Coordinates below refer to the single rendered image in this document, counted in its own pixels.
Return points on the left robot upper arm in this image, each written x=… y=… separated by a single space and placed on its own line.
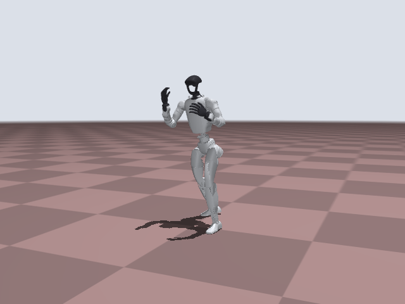
x=213 y=105

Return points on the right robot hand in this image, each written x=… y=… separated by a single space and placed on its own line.
x=164 y=98

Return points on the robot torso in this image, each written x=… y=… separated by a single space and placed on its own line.
x=198 y=124

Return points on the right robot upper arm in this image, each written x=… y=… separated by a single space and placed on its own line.
x=177 y=114

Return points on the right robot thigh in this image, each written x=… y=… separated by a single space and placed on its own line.
x=197 y=166

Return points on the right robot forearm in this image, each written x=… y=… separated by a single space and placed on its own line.
x=166 y=115

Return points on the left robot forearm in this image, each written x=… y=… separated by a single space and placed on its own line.
x=216 y=121

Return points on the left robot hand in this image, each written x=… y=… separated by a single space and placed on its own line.
x=201 y=111

